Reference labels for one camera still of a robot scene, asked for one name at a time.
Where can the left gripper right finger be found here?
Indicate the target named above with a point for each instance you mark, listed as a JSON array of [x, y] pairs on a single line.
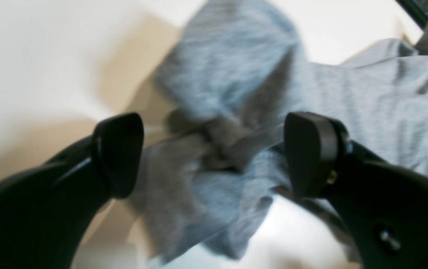
[[383, 206]]

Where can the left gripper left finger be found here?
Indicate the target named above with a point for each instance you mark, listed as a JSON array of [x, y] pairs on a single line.
[[46, 210]]

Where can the grey t-shirt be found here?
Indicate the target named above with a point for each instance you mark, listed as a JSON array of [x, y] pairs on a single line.
[[255, 115]]

